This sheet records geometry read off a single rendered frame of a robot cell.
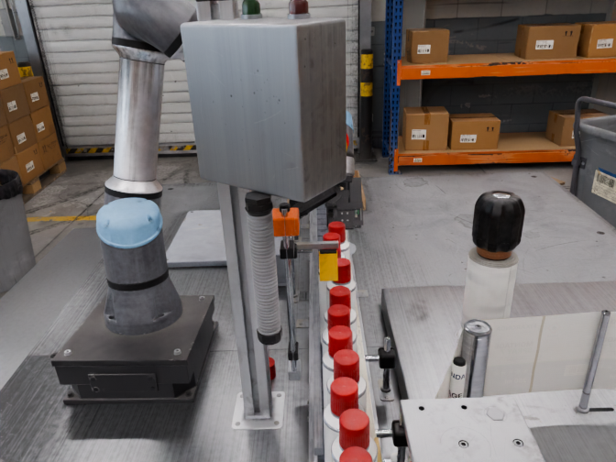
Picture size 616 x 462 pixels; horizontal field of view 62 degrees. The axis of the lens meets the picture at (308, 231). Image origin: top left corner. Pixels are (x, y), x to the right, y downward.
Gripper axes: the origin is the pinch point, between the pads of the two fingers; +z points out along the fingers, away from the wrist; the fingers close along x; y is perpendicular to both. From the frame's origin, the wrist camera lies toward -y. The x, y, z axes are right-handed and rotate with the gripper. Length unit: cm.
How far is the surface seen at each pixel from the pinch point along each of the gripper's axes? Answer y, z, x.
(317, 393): -3.6, 19.4, -39.5
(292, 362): -7.9, 17.0, -26.7
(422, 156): 87, -96, 323
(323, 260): -2.1, -0.3, -33.5
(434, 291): 22.7, 6.4, -0.3
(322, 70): -2, -20, -64
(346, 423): 0, 18, -61
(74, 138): -247, -140, 387
